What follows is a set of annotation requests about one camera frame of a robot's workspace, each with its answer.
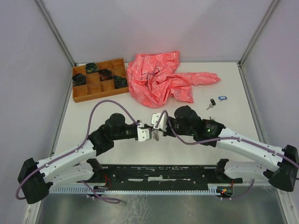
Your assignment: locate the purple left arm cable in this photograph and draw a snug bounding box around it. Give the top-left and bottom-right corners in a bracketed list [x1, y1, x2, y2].
[15, 99, 143, 205]

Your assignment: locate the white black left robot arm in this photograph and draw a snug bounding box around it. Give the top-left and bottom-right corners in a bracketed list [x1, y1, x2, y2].
[15, 113, 158, 204]

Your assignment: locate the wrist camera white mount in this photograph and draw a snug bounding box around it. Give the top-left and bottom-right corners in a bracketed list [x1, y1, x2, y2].
[151, 113, 167, 132]
[137, 127, 152, 142]

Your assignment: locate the dark rolled cloth right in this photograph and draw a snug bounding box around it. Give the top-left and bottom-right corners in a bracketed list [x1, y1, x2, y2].
[113, 76, 128, 89]

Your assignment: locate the aluminium frame post right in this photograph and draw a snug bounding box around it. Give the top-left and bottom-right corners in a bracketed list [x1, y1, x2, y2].
[238, 0, 281, 68]

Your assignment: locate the dark rolled cloth top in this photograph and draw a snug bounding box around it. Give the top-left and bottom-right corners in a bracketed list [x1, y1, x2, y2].
[85, 63, 99, 74]

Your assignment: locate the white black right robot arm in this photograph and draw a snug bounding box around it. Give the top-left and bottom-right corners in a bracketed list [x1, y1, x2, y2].
[151, 105, 299, 192]

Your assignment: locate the black tag with silver key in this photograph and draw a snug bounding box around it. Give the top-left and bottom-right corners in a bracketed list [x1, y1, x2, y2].
[206, 99, 216, 110]

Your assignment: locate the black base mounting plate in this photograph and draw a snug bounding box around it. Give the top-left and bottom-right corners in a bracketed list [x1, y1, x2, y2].
[86, 165, 242, 189]

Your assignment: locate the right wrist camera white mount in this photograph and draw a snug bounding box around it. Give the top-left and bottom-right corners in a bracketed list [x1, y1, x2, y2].
[151, 113, 167, 132]

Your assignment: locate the blue tag with key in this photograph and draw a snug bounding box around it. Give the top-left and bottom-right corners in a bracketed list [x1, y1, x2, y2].
[218, 96, 228, 101]

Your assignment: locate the wooden compartment tray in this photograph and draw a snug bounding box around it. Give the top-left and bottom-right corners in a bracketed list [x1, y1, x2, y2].
[72, 58, 129, 103]

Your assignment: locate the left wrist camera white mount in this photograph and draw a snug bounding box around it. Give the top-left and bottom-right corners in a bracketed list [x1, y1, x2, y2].
[137, 127, 152, 142]

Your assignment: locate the white slotted cable duct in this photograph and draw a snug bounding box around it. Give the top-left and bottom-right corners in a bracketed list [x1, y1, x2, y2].
[50, 182, 221, 195]

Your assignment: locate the dark rolled cloth in tray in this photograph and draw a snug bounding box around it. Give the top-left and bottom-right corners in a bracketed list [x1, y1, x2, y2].
[72, 73, 87, 87]

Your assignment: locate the aluminium frame post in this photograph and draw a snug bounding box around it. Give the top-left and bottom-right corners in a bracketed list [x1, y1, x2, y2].
[34, 0, 76, 67]
[238, 0, 281, 68]

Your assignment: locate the aluminium frame post left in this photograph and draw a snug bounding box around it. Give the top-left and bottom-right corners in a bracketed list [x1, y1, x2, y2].
[34, 0, 76, 67]

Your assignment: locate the dark rolled cloth middle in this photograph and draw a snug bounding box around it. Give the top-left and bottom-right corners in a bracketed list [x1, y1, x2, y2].
[98, 69, 113, 81]

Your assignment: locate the pink patterned jacket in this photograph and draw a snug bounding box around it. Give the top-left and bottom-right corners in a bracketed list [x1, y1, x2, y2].
[127, 51, 221, 108]

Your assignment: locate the large keyring with yellow grip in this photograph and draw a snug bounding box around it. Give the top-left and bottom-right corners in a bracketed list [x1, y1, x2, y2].
[151, 129, 159, 141]

